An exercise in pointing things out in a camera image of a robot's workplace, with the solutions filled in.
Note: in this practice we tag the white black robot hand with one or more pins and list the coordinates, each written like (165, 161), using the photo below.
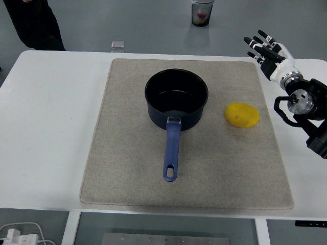
(285, 67)

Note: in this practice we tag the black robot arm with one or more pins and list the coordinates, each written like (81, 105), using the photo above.
(306, 102)

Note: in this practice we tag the black trash bin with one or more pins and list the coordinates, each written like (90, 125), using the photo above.
(201, 12)

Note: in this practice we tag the beige fabric mat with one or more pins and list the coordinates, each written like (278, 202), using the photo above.
(186, 132)

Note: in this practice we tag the black table control panel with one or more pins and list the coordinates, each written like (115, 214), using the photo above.
(311, 223)

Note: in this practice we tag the white table leg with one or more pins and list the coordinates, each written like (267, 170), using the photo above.
(262, 231)
(70, 227)

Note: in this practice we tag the small clear plastic box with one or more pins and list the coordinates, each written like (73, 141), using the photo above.
(117, 45)

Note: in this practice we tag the grey metal plate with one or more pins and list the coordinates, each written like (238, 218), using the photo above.
(166, 239)

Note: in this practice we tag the person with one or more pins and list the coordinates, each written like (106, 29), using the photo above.
(33, 24)

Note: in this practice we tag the white power strip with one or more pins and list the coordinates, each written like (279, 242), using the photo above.
(12, 236)

